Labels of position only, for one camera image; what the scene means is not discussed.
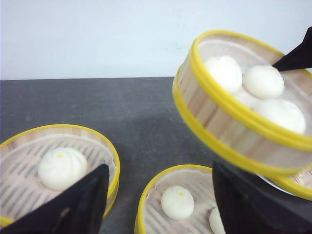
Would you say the white bun front left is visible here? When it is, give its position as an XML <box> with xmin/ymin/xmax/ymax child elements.
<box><xmin>243</xmin><ymin>65</ymin><xmax>285</xmax><ymax>99</ymax></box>

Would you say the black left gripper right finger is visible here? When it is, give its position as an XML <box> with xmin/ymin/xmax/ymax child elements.
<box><xmin>213</xmin><ymin>161</ymin><xmax>312</xmax><ymax>234</ymax></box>

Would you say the white bun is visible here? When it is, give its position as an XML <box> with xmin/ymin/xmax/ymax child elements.
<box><xmin>243</xmin><ymin>65</ymin><xmax>285</xmax><ymax>99</ymax></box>
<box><xmin>209</xmin><ymin>207</ymin><xmax>226</xmax><ymax>234</ymax></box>
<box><xmin>253</xmin><ymin>99</ymin><xmax>306</xmax><ymax>134</ymax></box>
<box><xmin>161</xmin><ymin>186</ymin><xmax>195</xmax><ymax>220</ymax></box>
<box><xmin>204</xmin><ymin>56</ymin><xmax>242</xmax><ymax>94</ymax></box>

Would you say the bamboo steamer basket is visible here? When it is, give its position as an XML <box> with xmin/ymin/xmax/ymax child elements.
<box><xmin>134</xmin><ymin>164</ymin><xmax>217</xmax><ymax>234</ymax></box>
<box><xmin>173</xmin><ymin>30</ymin><xmax>312</xmax><ymax>177</ymax></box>
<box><xmin>0</xmin><ymin>124</ymin><xmax>120</xmax><ymax>227</ymax></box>

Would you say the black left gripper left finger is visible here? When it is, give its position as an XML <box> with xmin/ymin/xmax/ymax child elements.
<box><xmin>0</xmin><ymin>164</ymin><xmax>109</xmax><ymax>234</ymax></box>

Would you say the white bun left basket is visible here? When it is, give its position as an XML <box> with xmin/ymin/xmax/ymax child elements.
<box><xmin>38</xmin><ymin>148</ymin><xmax>88</xmax><ymax>191</ymax></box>

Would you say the white plate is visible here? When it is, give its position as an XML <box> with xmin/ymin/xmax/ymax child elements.
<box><xmin>256</xmin><ymin>174</ymin><xmax>293</xmax><ymax>195</ymax></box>

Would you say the white bun rear left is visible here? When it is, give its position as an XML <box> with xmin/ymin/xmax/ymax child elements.
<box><xmin>161</xmin><ymin>186</ymin><xmax>195</xmax><ymax>220</ymax></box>

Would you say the white bun front middle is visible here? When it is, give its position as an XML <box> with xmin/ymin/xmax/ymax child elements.
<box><xmin>204</xmin><ymin>56</ymin><xmax>242</xmax><ymax>94</ymax></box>

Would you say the white bun front right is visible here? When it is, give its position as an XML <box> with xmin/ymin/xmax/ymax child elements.
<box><xmin>253</xmin><ymin>99</ymin><xmax>306</xmax><ymax>134</ymax></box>

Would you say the woven bamboo steamer lid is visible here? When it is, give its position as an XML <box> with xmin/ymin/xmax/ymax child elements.
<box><xmin>269</xmin><ymin>167</ymin><xmax>312</xmax><ymax>201</ymax></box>

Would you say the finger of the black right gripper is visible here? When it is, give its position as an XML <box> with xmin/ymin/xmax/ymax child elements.
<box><xmin>273</xmin><ymin>27</ymin><xmax>312</xmax><ymax>71</ymax></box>

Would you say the white bun rear right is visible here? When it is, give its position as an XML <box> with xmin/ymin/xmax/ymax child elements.
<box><xmin>209</xmin><ymin>207</ymin><xmax>226</xmax><ymax>234</ymax></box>

